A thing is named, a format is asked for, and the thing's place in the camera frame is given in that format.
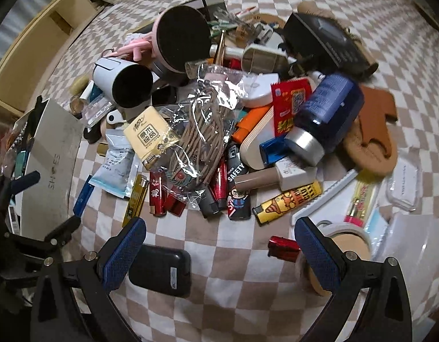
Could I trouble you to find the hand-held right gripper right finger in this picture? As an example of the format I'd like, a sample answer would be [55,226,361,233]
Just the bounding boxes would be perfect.
[294,216,413,342]

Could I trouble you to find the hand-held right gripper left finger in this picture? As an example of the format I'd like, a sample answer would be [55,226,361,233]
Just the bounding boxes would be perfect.
[31,216,148,342]

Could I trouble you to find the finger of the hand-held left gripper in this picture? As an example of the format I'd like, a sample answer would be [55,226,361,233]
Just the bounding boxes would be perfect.
[44,216,82,247]
[10,170,41,197]

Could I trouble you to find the white cardboard shoe box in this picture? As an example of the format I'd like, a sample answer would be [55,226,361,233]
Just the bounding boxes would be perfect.
[2,98,87,238]

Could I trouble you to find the blue pen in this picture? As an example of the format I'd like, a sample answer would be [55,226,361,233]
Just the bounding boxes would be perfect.
[73,174,94,218]

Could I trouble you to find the black power bank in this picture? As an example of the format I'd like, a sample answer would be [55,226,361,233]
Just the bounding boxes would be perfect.
[129,244,192,298]

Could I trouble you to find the gold lighter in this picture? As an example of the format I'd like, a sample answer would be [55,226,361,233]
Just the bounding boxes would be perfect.
[123,175,149,227]

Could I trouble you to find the yellow printed lighter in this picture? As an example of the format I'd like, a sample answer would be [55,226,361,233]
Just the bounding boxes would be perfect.
[253,181,324,225]

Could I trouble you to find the white plastic comb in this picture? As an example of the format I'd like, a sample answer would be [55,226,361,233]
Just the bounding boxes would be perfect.
[291,169,359,222]

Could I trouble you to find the blue face mask packet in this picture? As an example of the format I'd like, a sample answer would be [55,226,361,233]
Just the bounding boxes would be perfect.
[362,208,390,243]

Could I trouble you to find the yellow pink candy packet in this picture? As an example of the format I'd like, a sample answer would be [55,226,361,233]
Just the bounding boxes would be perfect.
[344,176,379,227]

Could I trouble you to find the checkered beige white blanket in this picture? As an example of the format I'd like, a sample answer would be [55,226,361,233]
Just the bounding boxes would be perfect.
[23,0,439,342]

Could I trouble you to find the white blue mask packet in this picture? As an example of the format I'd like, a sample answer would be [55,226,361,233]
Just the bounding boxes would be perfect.
[88,130,142,199]

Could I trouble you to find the cartoon printed lighter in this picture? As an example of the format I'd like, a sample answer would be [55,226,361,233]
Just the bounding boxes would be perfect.
[227,182,252,221]

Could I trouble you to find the taupe lipstick tube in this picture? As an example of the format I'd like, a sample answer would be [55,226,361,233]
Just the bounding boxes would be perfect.
[234,169,281,193]

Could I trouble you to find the plain black lighter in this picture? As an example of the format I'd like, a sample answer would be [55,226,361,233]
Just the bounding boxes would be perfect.
[196,185,219,218]

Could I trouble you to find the blue plastic clip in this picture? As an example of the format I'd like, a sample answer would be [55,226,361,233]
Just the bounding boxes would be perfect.
[259,138,288,166]

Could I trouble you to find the yellow tissue pack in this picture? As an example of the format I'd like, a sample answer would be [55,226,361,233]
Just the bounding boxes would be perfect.
[123,106,181,172]

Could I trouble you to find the black printed lighter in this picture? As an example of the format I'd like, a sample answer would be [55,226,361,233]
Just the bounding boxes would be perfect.
[225,142,247,186]

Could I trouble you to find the beige notepad block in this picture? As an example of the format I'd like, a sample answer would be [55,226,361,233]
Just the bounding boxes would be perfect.
[240,105,277,170]

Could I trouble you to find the wooden bedside shelf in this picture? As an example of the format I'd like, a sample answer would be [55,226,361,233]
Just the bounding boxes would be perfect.
[0,0,110,118]

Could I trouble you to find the white tumbler cup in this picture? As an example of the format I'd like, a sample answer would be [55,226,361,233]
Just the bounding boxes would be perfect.
[92,59,155,109]

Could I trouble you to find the orange lighter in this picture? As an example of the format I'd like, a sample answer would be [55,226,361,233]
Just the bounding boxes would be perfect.
[232,109,272,143]

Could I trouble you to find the blue bottle silver cap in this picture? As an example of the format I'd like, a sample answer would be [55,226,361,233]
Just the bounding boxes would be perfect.
[284,73,365,166]

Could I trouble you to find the red snack packet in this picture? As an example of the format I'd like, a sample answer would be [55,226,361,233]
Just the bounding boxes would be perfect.
[270,78,315,138]

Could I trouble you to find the pink plastic stand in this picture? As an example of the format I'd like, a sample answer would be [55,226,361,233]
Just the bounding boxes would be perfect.
[103,39,153,61]

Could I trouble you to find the white oval case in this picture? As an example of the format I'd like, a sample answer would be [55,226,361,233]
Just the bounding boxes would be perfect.
[237,73,279,108]

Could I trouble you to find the white grey pouch case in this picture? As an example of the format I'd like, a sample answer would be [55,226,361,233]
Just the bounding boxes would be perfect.
[241,43,290,76]

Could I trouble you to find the pink round black-faced mirror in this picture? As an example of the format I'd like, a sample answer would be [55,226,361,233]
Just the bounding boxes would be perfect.
[152,6,210,79]

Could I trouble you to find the black printed carton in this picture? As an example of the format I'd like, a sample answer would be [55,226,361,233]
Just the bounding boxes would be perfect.
[284,12,370,72]

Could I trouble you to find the black white toy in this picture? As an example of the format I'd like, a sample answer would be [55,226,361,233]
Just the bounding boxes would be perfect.
[255,23,284,49]

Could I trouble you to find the small black box white label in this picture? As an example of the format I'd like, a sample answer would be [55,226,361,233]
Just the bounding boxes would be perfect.
[190,0,226,19]

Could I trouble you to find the beaded chain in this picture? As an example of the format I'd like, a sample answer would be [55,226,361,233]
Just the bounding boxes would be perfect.
[11,121,31,150]

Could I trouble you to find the clear bag of beige cord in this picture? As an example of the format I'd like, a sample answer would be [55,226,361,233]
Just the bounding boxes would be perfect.
[150,60,242,211]

